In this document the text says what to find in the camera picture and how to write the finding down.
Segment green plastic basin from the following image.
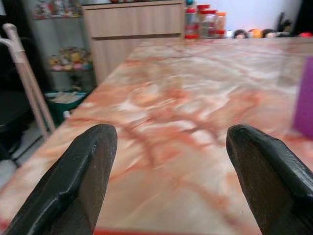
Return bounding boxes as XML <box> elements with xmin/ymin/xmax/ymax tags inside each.
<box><xmin>45</xmin><ymin>91</ymin><xmax>88</xmax><ymax>124</ymax></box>

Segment yellow bear plush toy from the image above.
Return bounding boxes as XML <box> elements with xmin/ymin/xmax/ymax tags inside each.
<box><xmin>69</xmin><ymin>51</ymin><xmax>82</xmax><ymax>64</ymax></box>

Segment glass display shelf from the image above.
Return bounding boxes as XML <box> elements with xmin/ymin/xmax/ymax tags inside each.
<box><xmin>24</xmin><ymin>0</ymin><xmax>95</xmax><ymax>95</ymax></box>

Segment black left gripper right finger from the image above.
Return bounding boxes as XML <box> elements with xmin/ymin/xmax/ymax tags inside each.
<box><xmin>225</xmin><ymin>124</ymin><xmax>313</xmax><ymax>235</ymax></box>

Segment clear jar orange lid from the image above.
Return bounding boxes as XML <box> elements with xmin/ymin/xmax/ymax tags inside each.
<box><xmin>217</xmin><ymin>12</ymin><xmax>227</xmax><ymax>38</ymax></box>

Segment black haired doll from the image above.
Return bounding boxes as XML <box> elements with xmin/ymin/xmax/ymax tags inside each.
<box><xmin>233</xmin><ymin>29</ymin><xmax>249</xmax><ymax>40</ymax></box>
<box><xmin>261</xmin><ymin>28</ymin><xmax>277</xmax><ymax>39</ymax></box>

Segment tall clear jar red lid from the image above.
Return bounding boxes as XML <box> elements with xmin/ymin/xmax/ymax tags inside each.
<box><xmin>184</xmin><ymin>7</ymin><xmax>199</xmax><ymax>35</ymax></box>

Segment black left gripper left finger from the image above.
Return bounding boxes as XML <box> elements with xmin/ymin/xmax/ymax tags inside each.
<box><xmin>2</xmin><ymin>123</ymin><xmax>118</xmax><ymax>235</ymax></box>

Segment red white robot model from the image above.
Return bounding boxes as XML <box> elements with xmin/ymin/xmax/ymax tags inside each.
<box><xmin>35</xmin><ymin>0</ymin><xmax>65</xmax><ymax>16</ymax></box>

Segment clear plastic jar red lid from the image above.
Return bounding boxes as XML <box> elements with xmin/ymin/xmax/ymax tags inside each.
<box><xmin>197</xmin><ymin>4</ymin><xmax>211</xmax><ymax>15</ymax></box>
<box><xmin>200</xmin><ymin>9</ymin><xmax>219</xmax><ymax>40</ymax></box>

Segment purple box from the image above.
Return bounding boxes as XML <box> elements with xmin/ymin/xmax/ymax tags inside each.
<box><xmin>291</xmin><ymin>56</ymin><xmax>313</xmax><ymax>138</ymax></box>

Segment orange round toy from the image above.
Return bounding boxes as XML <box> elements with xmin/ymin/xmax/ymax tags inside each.
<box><xmin>247</xmin><ymin>28</ymin><xmax>262</xmax><ymax>39</ymax></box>

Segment light wood sideboard cabinet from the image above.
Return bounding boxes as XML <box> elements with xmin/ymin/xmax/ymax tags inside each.
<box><xmin>82</xmin><ymin>0</ymin><xmax>185</xmax><ymax>85</ymax></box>

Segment black pen holder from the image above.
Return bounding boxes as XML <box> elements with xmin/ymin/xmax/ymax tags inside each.
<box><xmin>277</xmin><ymin>12</ymin><xmax>293</xmax><ymax>38</ymax></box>

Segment beige tube frame chair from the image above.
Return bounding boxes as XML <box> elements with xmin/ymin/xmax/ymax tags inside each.
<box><xmin>0</xmin><ymin>23</ymin><xmax>56</xmax><ymax>163</ymax></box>

